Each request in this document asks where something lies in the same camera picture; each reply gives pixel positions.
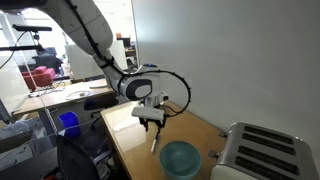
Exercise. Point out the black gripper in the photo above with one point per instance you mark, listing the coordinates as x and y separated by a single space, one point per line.
160 124

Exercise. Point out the white marker with black cap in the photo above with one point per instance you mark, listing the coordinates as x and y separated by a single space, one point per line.
154 142

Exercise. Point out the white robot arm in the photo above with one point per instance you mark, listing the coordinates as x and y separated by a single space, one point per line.
84 23

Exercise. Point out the teal bowl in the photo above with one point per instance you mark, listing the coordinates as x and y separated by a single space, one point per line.
179 160

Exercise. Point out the blue plastic bin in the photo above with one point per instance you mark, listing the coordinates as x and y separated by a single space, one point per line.
70 123

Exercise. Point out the black office chair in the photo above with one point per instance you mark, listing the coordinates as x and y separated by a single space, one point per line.
73 162

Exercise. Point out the silver four-slot toaster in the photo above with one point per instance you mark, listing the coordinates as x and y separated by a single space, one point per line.
253 152

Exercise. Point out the wooden background desk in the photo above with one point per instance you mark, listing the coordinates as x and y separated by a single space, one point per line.
69 94

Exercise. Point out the red sofa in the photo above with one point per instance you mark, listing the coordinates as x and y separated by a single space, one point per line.
39 77

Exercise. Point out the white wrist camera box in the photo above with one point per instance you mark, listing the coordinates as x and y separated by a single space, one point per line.
148 113

